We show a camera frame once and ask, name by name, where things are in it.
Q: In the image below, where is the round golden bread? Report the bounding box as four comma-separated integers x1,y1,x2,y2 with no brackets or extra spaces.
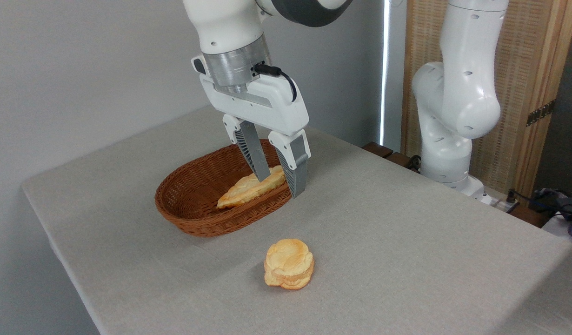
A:
264,239,315,290

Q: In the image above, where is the white power strip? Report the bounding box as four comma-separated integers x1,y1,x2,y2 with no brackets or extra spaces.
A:
491,196,520,214

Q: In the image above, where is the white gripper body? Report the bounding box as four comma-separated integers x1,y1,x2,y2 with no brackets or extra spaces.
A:
200,74,310,137

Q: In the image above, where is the long golden bread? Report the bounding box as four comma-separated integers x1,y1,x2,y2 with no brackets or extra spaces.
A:
216,165,287,209

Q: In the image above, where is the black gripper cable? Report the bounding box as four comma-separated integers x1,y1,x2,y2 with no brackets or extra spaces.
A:
253,63,298,102

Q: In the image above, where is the dark metal screen hinge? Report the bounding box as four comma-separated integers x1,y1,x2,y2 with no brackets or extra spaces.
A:
526,100,556,127

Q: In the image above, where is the wooden woven folding screen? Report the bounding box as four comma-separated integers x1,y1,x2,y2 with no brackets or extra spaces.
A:
401,0,572,201

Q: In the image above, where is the dark cable bundle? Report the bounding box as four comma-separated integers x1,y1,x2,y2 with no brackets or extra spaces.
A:
507,186,572,241

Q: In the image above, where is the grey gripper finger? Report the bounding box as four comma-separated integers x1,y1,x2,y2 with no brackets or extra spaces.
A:
222,114,272,182
268,129,311,199

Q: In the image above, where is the brown wicker basket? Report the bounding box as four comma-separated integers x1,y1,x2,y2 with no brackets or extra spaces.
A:
155,139,296,238

